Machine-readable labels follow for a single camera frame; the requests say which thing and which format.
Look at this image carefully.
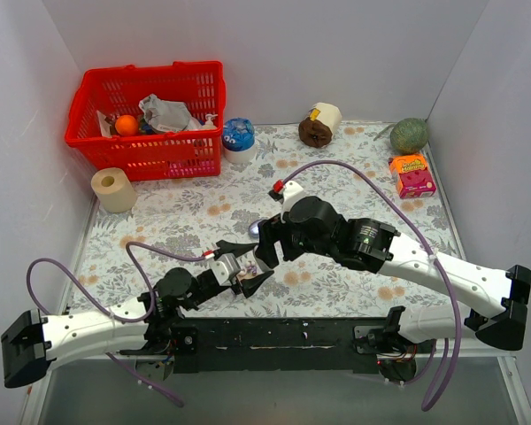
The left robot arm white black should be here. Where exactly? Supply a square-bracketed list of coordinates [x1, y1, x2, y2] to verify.
[0, 241, 279, 389]

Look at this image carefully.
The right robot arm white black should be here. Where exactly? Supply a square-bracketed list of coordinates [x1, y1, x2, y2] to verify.
[255, 197, 531, 352]

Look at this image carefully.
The floral table mat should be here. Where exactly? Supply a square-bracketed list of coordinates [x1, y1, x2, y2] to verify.
[69, 121, 461, 317]

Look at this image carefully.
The blue white wipes tub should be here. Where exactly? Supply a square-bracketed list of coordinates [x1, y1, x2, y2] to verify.
[222, 118, 257, 164]

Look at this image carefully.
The red plastic shopping basket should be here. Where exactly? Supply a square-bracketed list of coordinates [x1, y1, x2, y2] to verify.
[65, 60, 227, 182]

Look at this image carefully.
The brown cream towel roll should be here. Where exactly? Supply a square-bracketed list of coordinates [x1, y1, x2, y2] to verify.
[298, 102, 342, 149]

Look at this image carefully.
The orange pink sponge box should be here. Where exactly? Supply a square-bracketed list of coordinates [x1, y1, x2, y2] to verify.
[389, 153, 436, 199]

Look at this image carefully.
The white pump bottle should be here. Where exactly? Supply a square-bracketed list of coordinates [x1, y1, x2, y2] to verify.
[201, 114, 218, 131]

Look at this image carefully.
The beige paper roll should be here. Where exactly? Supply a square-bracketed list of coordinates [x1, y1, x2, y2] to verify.
[90, 167, 137, 213]

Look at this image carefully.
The green textured melon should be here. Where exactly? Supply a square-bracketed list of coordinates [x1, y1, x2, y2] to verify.
[374, 118, 430, 155]

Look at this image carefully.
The crumpled grey plastic bag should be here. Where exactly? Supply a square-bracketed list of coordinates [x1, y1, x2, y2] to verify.
[138, 94, 202, 133]

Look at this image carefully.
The orange fruit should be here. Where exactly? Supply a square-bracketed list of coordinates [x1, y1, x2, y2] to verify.
[114, 115, 139, 137]

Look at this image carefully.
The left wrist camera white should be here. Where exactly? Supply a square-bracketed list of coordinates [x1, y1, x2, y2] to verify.
[204, 251, 241, 287]

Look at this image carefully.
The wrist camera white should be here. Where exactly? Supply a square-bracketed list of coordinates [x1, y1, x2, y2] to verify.
[204, 251, 241, 287]
[268, 180, 305, 217]

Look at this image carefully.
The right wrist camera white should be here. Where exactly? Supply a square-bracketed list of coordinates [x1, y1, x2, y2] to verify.
[268, 180, 305, 217]

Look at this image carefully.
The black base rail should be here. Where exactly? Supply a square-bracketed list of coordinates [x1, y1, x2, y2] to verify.
[114, 309, 435, 384]

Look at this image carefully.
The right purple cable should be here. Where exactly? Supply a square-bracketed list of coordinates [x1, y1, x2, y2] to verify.
[282, 159, 464, 413]

